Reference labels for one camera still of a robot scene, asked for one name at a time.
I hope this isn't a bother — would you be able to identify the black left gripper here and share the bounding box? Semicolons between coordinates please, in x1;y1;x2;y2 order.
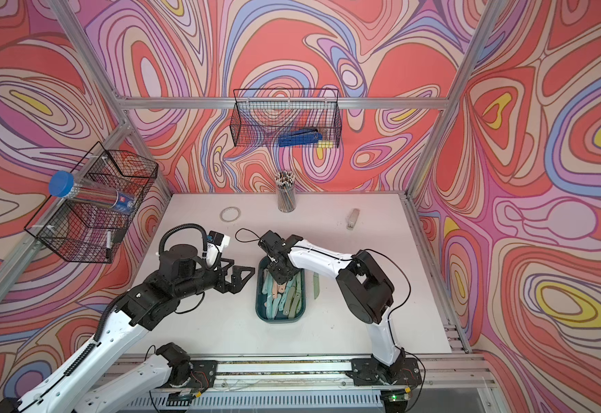
173;256;256;303

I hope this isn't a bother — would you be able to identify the olive green folding knife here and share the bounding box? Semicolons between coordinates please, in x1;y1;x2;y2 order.
312;273;321;299

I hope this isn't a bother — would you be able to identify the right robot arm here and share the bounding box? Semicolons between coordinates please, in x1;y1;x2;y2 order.
258;231;405;385

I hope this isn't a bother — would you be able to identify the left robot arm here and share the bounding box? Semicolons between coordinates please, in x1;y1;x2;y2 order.
0;237;255;412

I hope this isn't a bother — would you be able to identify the teal plastic storage box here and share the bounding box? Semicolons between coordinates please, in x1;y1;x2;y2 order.
255;257;307;324

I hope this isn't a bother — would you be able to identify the masking tape roll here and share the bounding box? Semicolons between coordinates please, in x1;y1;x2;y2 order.
219;206;242;223

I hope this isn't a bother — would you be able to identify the pencil holder cup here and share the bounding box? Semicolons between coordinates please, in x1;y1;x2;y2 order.
276;170;296;213

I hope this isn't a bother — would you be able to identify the blue tool in basket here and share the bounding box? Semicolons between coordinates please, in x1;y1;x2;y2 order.
277;128;323;147

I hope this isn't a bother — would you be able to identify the clear bottle blue cap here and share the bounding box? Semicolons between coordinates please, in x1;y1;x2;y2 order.
49;171;135;214

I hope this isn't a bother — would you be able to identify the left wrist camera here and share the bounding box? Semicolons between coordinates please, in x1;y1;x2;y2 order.
207;231;231;253

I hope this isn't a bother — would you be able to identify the black wire basket back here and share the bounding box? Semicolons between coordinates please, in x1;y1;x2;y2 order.
230;87;343;149

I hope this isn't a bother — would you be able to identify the black wire basket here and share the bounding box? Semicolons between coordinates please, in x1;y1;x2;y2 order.
230;87;343;149
24;143;159;263

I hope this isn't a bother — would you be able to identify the black wire basket left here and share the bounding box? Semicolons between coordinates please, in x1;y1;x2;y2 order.
24;143;159;263

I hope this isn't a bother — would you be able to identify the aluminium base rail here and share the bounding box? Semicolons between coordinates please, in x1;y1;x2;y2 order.
114;353;492;393

